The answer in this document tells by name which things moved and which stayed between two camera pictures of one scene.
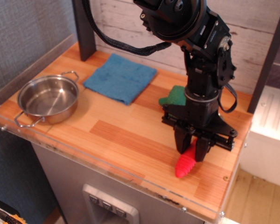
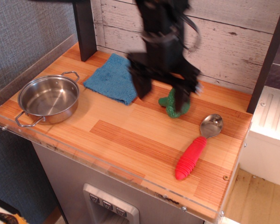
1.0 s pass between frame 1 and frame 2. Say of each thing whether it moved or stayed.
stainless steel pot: stayed
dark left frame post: stayed
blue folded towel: stayed
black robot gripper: moved
